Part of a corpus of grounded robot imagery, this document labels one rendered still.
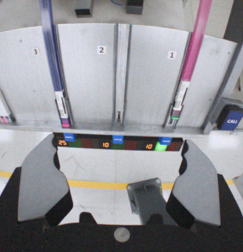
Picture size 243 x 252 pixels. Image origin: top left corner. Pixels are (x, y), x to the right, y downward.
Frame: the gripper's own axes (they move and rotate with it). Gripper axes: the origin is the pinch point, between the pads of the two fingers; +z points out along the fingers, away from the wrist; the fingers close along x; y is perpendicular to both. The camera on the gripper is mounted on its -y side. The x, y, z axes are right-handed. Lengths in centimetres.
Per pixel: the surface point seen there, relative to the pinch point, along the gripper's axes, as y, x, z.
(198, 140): 48, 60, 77
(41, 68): -4.2, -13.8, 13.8
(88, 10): -19.7, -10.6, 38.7
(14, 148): 59, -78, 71
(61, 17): -19, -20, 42
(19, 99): 2.0, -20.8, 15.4
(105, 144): 14.8, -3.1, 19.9
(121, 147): 15.7, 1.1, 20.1
